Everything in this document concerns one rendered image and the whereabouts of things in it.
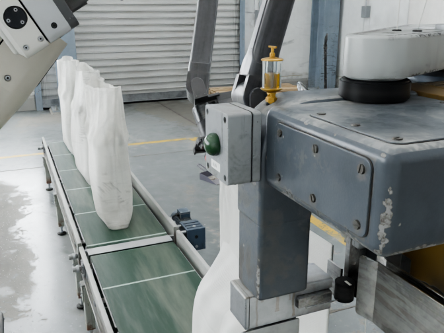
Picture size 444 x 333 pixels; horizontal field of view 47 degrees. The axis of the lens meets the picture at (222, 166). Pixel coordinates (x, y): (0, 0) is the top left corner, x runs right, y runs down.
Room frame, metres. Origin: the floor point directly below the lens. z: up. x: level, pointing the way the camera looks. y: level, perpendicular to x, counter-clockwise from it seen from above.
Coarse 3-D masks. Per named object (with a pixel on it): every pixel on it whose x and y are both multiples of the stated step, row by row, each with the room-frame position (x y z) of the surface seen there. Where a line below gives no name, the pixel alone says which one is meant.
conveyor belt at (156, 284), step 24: (96, 264) 2.01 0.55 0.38; (120, 264) 2.01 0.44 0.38; (144, 264) 2.01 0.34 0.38; (168, 264) 2.01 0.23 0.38; (120, 288) 1.81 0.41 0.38; (144, 288) 1.81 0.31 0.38; (168, 288) 1.81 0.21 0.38; (192, 288) 1.81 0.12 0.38; (120, 312) 1.65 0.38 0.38; (144, 312) 1.65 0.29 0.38; (168, 312) 1.65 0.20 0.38; (192, 312) 1.64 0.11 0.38
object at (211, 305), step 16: (224, 192) 1.19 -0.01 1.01; (224, 208) 1.19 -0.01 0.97; (224, 224) 1.19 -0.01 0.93; (224, 240) 1.19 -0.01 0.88; (320, 240) 0.78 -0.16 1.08; (224, 256) 1.14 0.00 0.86; (320, 256) 0.78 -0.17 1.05; (208, 272) 1.13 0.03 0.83; (224, 272) 1.08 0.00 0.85; (208, 288) 1.06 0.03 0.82; (224, 288) 1.03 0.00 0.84; (208, 304) 1.03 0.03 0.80; (224, 304) 0.99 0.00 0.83; (192, 320) 1.11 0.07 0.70; (208, 320) 1.00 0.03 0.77; (224, 320) 0.96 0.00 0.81; (304, 320) 0.81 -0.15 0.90; (320, 320) 0.77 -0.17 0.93
